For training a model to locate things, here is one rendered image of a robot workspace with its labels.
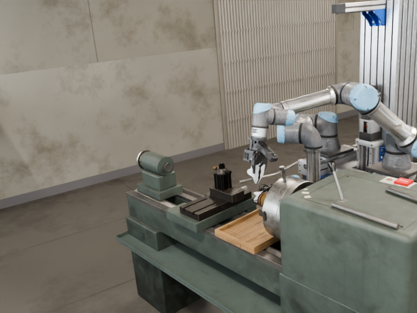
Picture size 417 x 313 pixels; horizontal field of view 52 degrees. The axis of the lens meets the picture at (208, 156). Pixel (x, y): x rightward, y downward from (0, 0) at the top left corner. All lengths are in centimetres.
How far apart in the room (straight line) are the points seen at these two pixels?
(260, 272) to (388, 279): 76
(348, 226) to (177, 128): 491
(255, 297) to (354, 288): 79
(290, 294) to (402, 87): 132
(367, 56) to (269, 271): 136
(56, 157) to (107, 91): 108
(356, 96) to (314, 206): 57
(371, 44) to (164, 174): 153
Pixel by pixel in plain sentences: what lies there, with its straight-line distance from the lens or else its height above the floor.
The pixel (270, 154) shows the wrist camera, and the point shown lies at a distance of 191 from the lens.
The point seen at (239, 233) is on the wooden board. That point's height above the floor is 88.
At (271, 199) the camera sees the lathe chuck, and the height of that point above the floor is 117.
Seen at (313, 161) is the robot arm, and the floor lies 123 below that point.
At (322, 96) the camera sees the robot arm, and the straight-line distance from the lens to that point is 218.
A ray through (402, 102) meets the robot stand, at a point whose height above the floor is 147.
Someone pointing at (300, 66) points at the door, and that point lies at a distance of 764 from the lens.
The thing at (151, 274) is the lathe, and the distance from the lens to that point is 323.
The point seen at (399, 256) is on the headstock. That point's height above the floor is 117.
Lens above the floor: 201
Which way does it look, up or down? 18 degrees down
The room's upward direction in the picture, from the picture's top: 5 degrees counter-clockwise
